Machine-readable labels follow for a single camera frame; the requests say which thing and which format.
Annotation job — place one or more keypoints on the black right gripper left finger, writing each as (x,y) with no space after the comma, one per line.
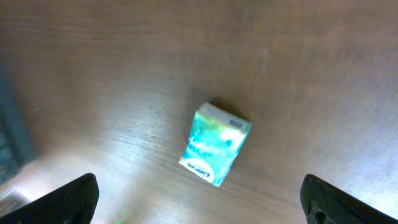
(74,202)

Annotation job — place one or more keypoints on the grey plastic mesh basket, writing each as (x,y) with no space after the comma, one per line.
(16,146)

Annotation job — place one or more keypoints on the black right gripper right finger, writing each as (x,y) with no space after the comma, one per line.
(323,203)

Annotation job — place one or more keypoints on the teal tissue pack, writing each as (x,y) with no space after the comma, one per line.
(215,140)

